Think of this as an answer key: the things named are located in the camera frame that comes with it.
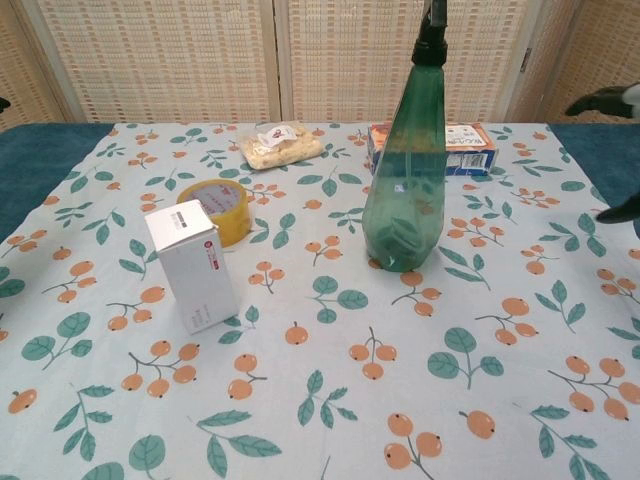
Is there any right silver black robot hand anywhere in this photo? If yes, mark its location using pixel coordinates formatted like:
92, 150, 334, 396
564, 82, 640, 225

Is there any green spray bottle black trigger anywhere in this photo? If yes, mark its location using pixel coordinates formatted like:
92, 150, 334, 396
360, 0, 449, 274

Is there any woven bamboo screen panel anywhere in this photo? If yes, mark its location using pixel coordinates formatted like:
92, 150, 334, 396
519, 0, 640, 125
0, 0, 66, 134
279, 0, 534, 124
17, 0, 284, 125

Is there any blue velvet table cover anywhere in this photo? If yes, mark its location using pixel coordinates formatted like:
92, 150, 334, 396
0, 119, 640, 244

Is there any orange blue carton box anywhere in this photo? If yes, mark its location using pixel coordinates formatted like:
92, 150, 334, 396
367, 122, 500, 177

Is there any yellow packing tape roll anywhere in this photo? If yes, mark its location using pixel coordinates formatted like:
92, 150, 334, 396
175, 178, 253, 249

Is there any small white cardboard box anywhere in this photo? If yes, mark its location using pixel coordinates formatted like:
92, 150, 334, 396
144, 199, 240, 336

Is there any clear snack bag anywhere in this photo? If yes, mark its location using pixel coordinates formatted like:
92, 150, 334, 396
237, 123, 325, 173

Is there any floral fruit print tablecloth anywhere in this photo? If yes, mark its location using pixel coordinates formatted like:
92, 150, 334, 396
0, 121, 640, 480

